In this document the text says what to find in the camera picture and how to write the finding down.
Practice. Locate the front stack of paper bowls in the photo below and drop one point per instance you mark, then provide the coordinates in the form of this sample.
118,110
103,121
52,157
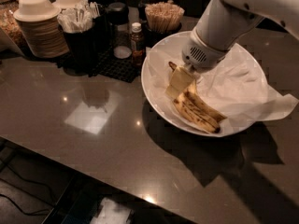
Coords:
37,20

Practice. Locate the spotted banana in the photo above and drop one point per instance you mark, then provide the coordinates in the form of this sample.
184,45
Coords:
192,95
192,113

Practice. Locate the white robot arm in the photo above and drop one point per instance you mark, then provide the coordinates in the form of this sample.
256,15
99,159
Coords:
224,71

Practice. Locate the white paper on floor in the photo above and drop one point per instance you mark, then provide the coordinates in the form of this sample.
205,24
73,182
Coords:
111,212

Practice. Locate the glass sugar shaker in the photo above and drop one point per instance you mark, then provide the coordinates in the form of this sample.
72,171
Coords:
119,23

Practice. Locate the white paper liner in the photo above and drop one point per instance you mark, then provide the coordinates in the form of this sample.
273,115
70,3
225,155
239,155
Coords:
243,84

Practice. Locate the black rubber mat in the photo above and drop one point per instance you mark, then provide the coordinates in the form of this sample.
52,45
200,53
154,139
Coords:
108,66

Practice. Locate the small sauce bottle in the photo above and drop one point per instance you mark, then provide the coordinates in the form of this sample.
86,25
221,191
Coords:
137,44

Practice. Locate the white bowl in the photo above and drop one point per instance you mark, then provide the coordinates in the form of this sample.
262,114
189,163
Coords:
162,47

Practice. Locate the granola container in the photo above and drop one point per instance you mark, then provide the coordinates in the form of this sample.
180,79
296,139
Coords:
9,25

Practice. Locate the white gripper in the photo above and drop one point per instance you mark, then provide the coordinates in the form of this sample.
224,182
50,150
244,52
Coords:
202,55

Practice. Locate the black cup of wrapped cutlery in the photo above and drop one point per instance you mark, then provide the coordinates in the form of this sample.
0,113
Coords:
78,30

